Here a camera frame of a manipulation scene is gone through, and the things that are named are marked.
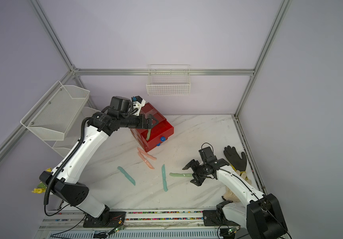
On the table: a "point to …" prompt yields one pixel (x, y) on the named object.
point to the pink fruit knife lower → (150, 166)
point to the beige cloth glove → (229, 195)
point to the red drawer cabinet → (163, 130)
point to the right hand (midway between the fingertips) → (186, 175)
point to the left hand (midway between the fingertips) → (149, 124)
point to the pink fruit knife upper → (149, 156)
